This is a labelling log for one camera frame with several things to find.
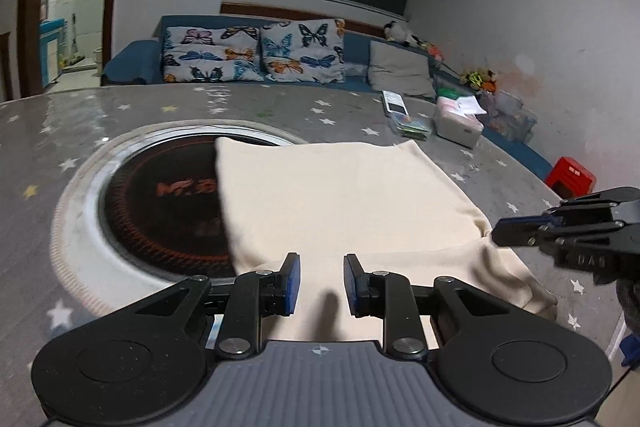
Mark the blue sofa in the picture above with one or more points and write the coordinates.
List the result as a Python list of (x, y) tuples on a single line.
[(132, 62)]

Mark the grey star tablecloth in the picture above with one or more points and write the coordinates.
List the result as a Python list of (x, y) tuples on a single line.
[(45, 142)]

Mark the black and white plush toy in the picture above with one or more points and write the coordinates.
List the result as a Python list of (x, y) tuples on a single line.
[(398, 33)]

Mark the cream long-sleeve garment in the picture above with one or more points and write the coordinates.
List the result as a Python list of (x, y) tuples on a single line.
[(350, 197)]

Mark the white tissue box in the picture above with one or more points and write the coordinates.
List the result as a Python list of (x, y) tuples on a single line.
[(457, 127)]

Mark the green bowl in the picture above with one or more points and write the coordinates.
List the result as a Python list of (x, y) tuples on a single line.
[(450, 93)]

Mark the white remote control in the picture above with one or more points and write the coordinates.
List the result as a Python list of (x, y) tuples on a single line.
[(395, 103)]

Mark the red plastic stool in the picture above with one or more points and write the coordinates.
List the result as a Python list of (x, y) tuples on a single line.
[(570, 177)]

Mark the clear plastic box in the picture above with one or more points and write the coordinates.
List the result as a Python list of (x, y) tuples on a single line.
[(411, 127)]

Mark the person's right forearm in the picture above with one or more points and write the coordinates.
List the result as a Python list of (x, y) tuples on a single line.
[(631, 307)]

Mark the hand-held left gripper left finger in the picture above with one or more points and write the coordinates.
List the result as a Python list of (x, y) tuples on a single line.
[(292, 279)]

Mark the grey pillow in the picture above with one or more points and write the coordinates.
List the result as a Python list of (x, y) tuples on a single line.
[(402, 69)]

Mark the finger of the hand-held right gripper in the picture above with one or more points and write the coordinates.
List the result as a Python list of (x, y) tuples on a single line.
[(525, 221), (515, 237)]

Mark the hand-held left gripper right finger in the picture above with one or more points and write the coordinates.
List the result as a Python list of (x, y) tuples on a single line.
[(353, 284)]

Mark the clear storage bin with toys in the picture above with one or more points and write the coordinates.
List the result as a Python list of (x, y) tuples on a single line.
[(515, 117)]

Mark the brown wooden door frame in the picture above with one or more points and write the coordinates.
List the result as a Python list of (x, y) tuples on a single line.
[(30, 7)]

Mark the colourful plush toys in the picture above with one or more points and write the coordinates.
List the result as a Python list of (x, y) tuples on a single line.
[(431, 49)]

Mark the butterfly print pillow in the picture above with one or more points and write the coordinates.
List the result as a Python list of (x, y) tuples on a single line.
[(212, 54), (302, 52)]

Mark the orange bear plush toy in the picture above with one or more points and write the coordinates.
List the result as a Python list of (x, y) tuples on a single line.
[(479, 79)]

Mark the light blue cabinet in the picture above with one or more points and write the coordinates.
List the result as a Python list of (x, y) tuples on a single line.
[(50, 52)]

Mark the round built-in induction cooker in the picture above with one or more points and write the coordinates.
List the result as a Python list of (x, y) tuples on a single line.
[(160, 207)]

